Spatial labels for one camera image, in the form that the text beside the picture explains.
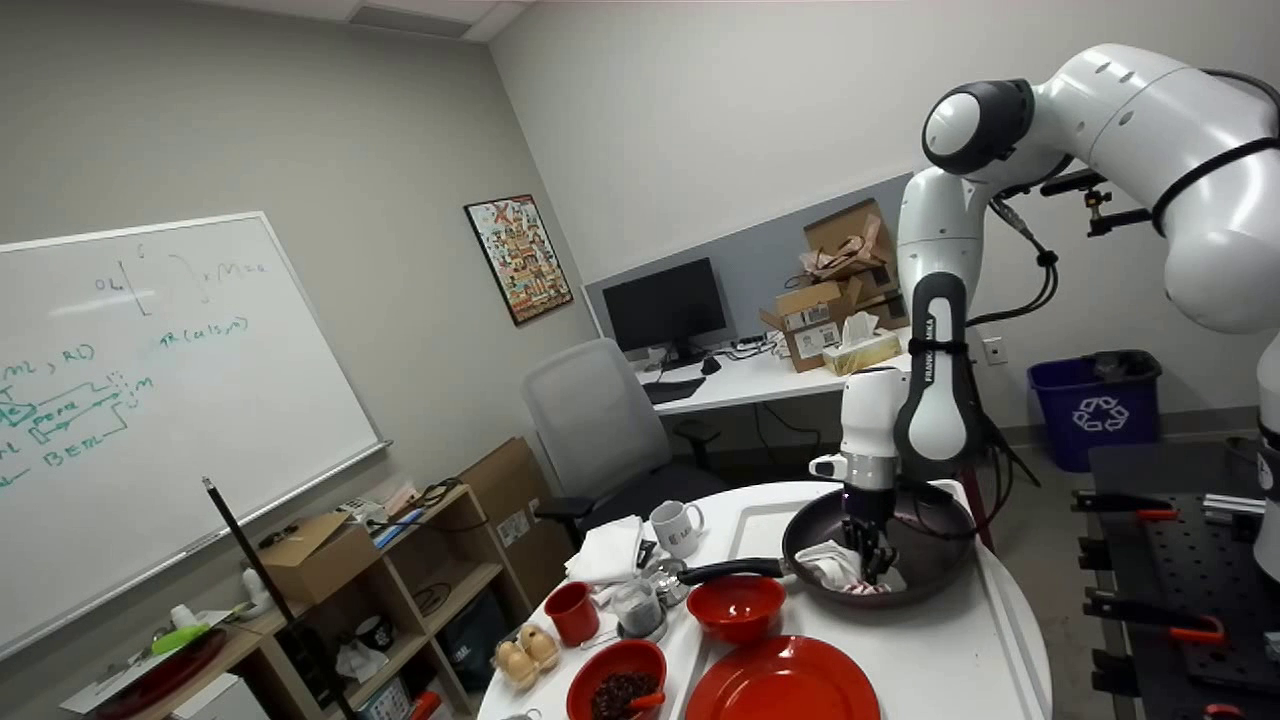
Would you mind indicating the yellowish tissue box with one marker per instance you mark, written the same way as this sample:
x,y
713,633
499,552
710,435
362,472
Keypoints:
x,y
867,353

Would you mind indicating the glass shaker with metal lid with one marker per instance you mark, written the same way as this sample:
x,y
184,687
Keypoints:
x,y
669,584
643,610

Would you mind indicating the white tray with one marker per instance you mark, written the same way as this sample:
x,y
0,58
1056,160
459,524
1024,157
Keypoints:
x,y
972,655

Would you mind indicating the open cardboard box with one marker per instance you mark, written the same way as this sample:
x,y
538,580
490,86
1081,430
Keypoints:
x,y
847,242

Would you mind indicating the red plate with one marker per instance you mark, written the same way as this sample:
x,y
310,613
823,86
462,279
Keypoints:
x,y
783,687

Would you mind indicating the white mug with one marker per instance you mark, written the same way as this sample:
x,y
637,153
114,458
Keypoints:
x,y
672,523

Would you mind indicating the framed colourful poster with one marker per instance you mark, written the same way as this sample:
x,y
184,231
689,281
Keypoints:
x,y
520,258

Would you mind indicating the blue recycling bin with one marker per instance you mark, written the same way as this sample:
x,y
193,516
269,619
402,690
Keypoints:
x,y
1095,407

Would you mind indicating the red dish on shelf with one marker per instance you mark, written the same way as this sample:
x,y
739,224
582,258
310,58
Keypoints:
x,y
164,674

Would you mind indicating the wooden shelf unit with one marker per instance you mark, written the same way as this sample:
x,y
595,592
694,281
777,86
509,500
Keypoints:
x,y
442,562

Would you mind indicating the grey back office chair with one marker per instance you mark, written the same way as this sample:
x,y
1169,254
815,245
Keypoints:
x,y
595,412

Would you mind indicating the red mug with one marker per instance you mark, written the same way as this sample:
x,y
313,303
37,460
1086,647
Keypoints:
x,y
573,619

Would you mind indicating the small cardboard box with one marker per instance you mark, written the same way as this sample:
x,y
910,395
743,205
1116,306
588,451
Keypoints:
x,y
313,562

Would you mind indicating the black frying pan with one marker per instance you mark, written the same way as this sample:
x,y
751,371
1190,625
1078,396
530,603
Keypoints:
x,y
943,545

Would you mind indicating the flat cardboard box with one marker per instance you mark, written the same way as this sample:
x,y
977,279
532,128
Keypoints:
x,y
815,303

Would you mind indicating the white napkin stack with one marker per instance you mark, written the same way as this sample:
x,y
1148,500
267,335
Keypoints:
x,y
606,545

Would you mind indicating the black camera on stand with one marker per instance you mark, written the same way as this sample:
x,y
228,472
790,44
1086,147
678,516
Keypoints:
x,y
1106,200

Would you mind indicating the white office desk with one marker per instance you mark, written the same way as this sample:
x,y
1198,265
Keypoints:
x,y
747,386

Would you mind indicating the thin black pole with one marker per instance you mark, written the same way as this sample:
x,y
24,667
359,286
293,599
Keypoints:
x,y
261,584

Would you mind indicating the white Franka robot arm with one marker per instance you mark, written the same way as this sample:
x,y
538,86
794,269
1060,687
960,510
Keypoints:
x,y
1145,147

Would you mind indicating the red bowl with beans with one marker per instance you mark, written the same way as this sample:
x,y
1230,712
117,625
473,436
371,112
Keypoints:
x,y
612,687

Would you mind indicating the white towel with red print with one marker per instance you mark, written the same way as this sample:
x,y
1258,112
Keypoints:
x,y
827,571

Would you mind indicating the black keyboard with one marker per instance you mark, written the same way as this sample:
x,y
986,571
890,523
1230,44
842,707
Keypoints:
x,y
672,391

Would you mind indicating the empty red bowl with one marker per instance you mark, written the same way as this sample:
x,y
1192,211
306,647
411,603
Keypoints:
x,y
739,610

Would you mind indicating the black tripod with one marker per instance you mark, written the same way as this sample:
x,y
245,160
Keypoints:
x,y
997,443

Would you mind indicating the black perforated workbench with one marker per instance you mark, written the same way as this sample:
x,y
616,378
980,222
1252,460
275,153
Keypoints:
x,y
1185,584

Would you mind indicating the round white table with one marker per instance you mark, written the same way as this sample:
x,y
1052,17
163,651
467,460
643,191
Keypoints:
x,y
1032,667

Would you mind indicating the black computer monitor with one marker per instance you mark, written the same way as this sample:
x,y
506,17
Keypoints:
x,y
666,306

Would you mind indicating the picture frame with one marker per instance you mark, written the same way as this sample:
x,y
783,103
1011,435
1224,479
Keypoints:
x,y
810,345

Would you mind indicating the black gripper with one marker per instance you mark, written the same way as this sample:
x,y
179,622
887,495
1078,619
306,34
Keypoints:
x,y
870,514

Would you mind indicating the whiteboard with green writing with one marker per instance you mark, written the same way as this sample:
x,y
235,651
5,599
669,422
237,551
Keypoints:
x,y
175,403

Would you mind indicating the brown egg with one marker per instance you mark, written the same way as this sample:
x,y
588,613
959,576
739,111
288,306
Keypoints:
x,y
509,663
542,647

